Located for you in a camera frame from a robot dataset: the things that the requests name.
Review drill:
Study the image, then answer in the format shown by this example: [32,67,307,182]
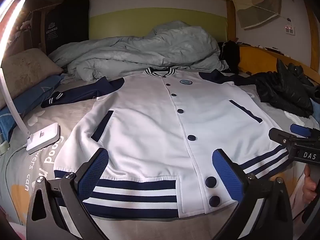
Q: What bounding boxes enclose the white and navy varsity jacket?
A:
[41,67,292,219]

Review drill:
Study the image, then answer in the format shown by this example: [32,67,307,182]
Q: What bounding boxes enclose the black printed cushion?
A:
[31,0,90,55]

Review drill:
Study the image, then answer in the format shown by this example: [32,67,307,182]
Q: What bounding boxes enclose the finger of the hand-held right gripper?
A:
[269,127,298,147]
[290,124,320,139]

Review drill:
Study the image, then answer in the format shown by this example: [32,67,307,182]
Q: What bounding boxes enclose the yellow cushion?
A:
[237,45,320,84]

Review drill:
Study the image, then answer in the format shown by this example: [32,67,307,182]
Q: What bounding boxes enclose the black puffer jacket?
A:
[255,59,317,118]

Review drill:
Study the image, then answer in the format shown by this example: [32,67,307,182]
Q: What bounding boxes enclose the grey duvet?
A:
[48,21,229,82]

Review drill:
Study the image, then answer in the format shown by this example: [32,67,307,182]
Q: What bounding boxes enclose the blue pillow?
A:
[0,74,63,143]

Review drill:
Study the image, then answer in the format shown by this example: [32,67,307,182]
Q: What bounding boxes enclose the beige pillow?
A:
[0,48,64,109]

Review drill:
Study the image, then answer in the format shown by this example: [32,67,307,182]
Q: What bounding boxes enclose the white desk lamp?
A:
[0,0,60,155]

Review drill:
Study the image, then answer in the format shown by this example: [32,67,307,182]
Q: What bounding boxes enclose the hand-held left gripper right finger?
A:
[212,149,294,240]

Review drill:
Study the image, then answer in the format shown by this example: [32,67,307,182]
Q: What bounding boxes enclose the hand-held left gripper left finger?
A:
[26,148,110,240]

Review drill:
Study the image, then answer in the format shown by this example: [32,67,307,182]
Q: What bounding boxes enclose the wooden bed frame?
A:
[87,0,320,85]

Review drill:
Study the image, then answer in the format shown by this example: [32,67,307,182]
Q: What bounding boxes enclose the patchwork curtain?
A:
[229,0,290,29]

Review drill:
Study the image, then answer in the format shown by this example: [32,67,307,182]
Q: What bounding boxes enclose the person's right hand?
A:
[302,166,318,203]

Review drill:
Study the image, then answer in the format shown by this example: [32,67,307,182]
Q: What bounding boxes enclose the white wall socket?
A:
[285,18,296,35]

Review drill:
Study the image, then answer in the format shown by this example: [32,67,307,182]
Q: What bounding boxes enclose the black garment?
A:
[217,40,240,74]

